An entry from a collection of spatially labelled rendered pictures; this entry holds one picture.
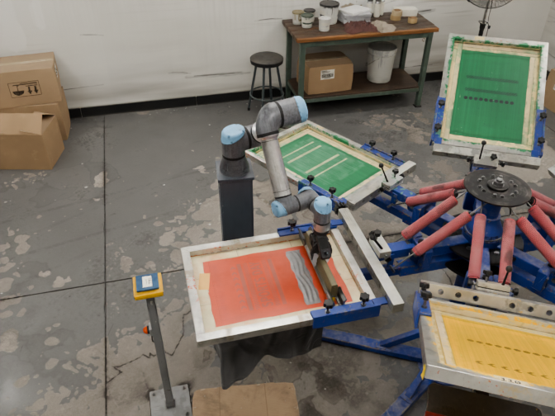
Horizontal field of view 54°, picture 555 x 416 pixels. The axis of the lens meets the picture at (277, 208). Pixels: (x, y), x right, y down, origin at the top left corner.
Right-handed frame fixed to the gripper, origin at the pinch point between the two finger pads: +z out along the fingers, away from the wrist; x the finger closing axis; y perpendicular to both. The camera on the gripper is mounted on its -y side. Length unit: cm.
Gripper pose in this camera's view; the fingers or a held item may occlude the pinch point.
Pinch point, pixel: (320, 264)
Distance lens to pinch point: 251.4
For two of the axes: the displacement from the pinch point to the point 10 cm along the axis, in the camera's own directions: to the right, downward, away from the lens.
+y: -2.5, -5.8, 7.7
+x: -9.7, 1.4, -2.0
